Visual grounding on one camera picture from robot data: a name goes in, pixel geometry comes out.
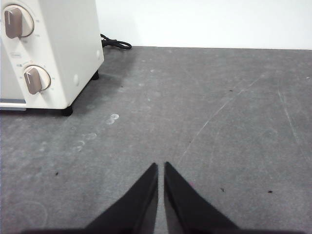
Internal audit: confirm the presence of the oven timer knob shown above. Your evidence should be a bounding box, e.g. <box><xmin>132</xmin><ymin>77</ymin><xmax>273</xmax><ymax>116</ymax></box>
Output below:
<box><xmin>23</xmin><ymin>64</ymin><xmax>52</xmax><ymax>95</ymax></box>

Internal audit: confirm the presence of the cream toaster oven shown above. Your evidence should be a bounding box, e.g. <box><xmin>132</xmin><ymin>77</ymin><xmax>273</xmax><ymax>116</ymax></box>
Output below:
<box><xmin>0</xmin><ymin>0</ymin><xmax>105</xmax><ymax>117</ymax></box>

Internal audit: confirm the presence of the black oven power cable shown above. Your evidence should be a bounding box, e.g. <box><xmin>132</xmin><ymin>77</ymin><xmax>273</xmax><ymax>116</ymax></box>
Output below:
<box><xmin>100</xmin><ymin>33</ymin><xmax>132</xmax><ymax>51</ymax></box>

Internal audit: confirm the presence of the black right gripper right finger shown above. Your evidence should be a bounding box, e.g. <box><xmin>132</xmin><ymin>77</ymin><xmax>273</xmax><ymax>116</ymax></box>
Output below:
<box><xmin>163</xmin><ymin>161</ymin><xmax>241</xmax><ymax>234</ymax></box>

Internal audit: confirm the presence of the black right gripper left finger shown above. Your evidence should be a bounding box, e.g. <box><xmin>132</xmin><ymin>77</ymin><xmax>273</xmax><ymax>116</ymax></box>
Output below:
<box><xmin>85</xmin><ymin>162</ymin><xmax>158</xmax><ymax>234</ymax></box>

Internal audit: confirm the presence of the oven temperature knob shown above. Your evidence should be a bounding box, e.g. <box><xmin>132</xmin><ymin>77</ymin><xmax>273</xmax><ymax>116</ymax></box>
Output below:
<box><xmin>2</xmin><ymin>4</ymin><xmax>35</xmax><ymax>39</ymax></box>

